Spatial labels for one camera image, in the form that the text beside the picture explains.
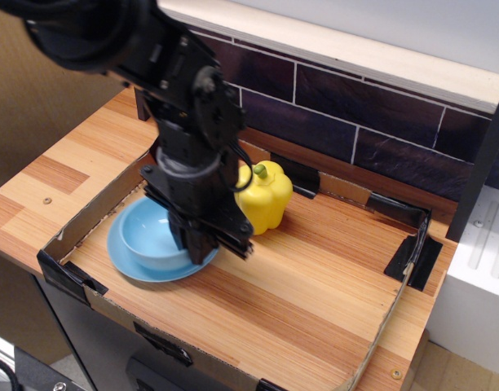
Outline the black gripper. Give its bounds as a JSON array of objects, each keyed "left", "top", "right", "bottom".
[{"left": 139, "top": 162, "right": 254, "bottom": 266}]

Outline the light blue bowl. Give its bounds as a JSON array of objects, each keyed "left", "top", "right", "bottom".
[{"left": 117, "top": 198, "right": 197, "bottom": 273}]

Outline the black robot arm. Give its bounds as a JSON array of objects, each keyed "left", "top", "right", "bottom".
[{"left": 0, "top": 1, "right": 254, "bottom": 264}]

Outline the light blue plate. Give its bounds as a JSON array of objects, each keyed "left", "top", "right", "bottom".
[{"left": 107, "top": 213, "right": 218, "bottom": 283}]

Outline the yellow toy bell pepper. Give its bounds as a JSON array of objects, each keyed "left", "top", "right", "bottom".
[{"left": 235, "top": 160, "right": 293, "bottom": 235}]

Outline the cardboard tray border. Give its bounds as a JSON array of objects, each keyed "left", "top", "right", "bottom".
[{"left": 38, "top": 137, "right": 443, "bottom": 390}]

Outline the dark brick backsplash shelf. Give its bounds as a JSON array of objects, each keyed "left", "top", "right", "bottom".
[{"left": 157, "top": 1, "right": 499, "bottom": 240}]

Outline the white block with rails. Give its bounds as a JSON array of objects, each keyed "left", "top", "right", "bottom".
[{"left": 426, "top": 187, "right": 499, "bottom": 374}]

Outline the black braided cable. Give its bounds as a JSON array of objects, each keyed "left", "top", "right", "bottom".
[{"left": 0, "top": 353, "right": 22, "bottom": 391}]

